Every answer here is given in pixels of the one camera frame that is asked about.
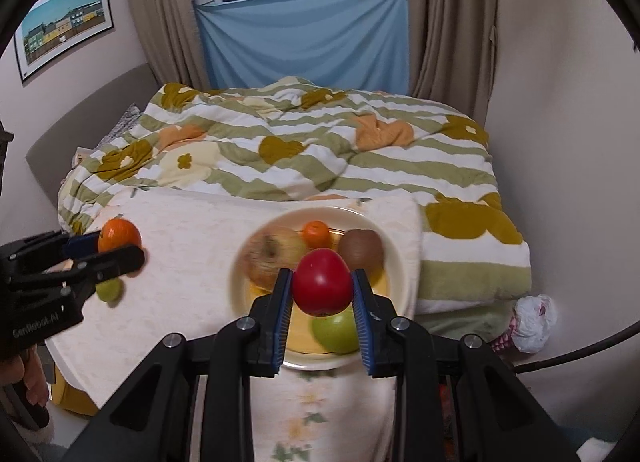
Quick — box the black cable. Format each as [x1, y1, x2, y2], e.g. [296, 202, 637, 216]
[510, 317, 640, 375]

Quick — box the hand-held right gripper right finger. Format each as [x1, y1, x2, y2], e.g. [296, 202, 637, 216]
[350, 268, 586, 462]

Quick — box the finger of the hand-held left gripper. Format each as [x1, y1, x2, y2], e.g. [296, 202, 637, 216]
[70, 245, 146, 303]
[65, 233, 101, 259]

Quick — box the large red-yellow apple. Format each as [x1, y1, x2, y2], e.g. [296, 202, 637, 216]
[247, 227, 307, 290]

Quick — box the light blue cloth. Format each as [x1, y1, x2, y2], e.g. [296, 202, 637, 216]
[194, 0, 412, 93]

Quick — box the small red fruit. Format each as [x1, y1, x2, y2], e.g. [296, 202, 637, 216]
[291, 248, 353, 318]

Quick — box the white plastic bag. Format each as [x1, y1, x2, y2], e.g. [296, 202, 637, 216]
[511, 294, 557, 354]

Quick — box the framed wall poster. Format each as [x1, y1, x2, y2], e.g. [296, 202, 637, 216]
[13, 0, 115, 84]

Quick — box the large orange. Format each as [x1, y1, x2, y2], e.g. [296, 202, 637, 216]
[97, 218, 143, 254]

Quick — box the cream bowl with yellow inside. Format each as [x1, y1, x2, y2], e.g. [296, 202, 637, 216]
[229, 206, 405, 372]

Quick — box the brown kiwi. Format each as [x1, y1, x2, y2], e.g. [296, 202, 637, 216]
[337, 228, 386, 275]

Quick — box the floral tablecloth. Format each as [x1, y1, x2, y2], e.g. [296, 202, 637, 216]
[44, 187, 426, 462]

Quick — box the grey bed headboard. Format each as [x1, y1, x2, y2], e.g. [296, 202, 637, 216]
[25, 62, 161, 213]

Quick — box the small tangerine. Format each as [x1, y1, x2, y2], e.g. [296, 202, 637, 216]
[301, 220, 331, 249]

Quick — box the green striped floral blanket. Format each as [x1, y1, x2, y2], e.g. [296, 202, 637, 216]
[56, 76, 531, 315]

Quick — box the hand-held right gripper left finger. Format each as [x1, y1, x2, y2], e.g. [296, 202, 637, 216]
[85, 268, 296, 462]

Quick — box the beige curtain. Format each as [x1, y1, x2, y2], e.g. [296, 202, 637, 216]
[404, 0, 498, 123]
[120, 0, 211, 90]

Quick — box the green apple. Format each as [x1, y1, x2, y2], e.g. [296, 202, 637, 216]
[95, 278, 123, 304]
[312, 309, 362, 355]

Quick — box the person's left hand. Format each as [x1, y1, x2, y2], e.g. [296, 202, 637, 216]
[0, 346, 52, 408]

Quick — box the grey patterned pillow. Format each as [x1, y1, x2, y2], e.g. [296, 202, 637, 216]
[95, 102, 143, 150]

